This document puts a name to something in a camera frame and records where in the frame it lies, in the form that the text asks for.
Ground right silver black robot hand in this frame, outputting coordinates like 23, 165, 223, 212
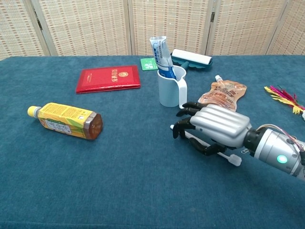
173, 102, 253, 157

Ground orange spout pouch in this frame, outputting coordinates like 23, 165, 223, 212
197, 75, 248, 113

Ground white toothbrush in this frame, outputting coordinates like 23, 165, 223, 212
169, 125, 243, 167

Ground blue white toothpaste tube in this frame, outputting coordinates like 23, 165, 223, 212
149, 35, 177, 79

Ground white plastic mug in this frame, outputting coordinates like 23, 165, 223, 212
157, 65, 188, 110

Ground colourful feather shuttlecock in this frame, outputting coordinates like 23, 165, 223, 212
264, 85, 305, 121

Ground teal lint roller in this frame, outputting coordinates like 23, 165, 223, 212
170, 48, 214, 72

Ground green card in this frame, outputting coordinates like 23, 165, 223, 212
140, 57, 159, 72

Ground red certificate book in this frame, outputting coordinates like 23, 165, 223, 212
75, 65, 142, 94

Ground yellow label tea bottle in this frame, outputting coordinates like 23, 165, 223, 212
27, 102, 104, 141

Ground woven folding screen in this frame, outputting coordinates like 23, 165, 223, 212
0, 0, 305, 60

